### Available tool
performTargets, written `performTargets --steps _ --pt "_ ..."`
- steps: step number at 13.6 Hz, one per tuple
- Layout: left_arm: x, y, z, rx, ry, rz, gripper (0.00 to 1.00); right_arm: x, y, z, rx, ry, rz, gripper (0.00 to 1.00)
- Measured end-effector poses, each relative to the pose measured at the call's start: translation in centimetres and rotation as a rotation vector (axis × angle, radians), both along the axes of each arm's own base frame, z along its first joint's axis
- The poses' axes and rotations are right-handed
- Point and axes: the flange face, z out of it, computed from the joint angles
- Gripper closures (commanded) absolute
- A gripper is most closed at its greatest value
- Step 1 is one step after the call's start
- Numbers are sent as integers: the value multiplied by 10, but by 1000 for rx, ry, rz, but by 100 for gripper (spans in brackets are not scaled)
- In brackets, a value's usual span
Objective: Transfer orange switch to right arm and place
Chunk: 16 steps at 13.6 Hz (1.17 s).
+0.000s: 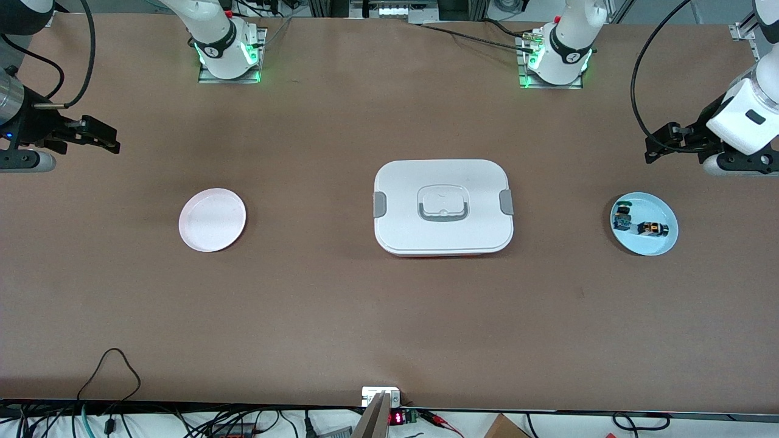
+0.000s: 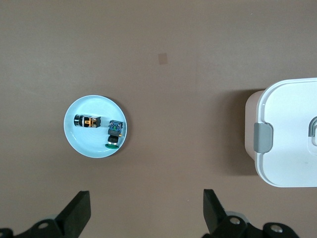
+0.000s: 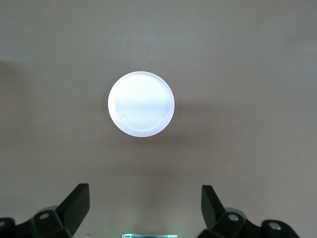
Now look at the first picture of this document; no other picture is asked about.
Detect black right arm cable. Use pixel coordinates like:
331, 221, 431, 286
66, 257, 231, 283
0, 0, 96, 109

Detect aluminium profile rail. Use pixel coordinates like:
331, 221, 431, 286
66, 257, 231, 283
729, 12, 758, 42

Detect light blue round plate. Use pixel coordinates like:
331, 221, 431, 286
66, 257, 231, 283
610, 192, 679, 256

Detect white lidded container box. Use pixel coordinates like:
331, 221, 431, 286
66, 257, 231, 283
373, 159, 515, 257

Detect aluminium left arm base plate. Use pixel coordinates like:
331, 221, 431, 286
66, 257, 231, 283
517, 33, 585, 90

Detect red black clip leads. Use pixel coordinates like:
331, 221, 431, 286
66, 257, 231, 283
420, 411, 464, 437

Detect long black table cable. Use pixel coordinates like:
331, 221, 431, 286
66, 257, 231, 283
420, 23, 536, 52

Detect small white box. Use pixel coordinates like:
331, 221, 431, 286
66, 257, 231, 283
362, 387, 401, 408

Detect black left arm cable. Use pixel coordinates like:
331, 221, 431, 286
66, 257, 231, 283
631, 0, 696, 153

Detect brown cardboard piece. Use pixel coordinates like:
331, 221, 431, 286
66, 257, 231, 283
484, 414, 531, 438

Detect thin black looped cable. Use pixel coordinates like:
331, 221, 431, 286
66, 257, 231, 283
78, 348, 142, 402

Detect grey metal bar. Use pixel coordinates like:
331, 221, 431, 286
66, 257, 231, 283
352, 392, 391, 438

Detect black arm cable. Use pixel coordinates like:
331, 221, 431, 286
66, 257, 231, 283
0, 0, 96, 109
631, 0, 696, 153

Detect aluminium right arm base plate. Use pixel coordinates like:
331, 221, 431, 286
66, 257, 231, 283
198, 27, 268, 85

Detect aluminium frame with sockets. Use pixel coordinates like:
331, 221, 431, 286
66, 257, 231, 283
350, 0, 439, 20

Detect black coiled cable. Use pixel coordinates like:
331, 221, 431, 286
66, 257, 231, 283
612, 412, 671, 431

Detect pink round plate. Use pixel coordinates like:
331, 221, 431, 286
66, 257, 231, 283
178, 188, 247, 253

